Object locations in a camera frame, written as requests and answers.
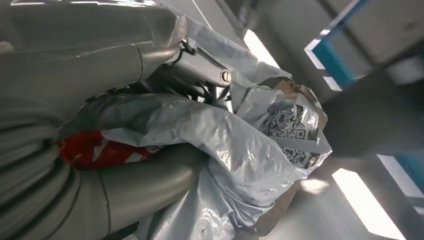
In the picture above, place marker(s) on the blue and white frame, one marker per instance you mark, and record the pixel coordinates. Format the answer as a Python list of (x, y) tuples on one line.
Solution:
[(334, 56)]

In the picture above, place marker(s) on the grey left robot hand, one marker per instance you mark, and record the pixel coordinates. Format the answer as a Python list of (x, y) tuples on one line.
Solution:
[(82, 66)]

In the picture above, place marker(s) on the white plastic package red print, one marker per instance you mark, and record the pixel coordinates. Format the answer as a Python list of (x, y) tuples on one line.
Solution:
[(232, 155)]

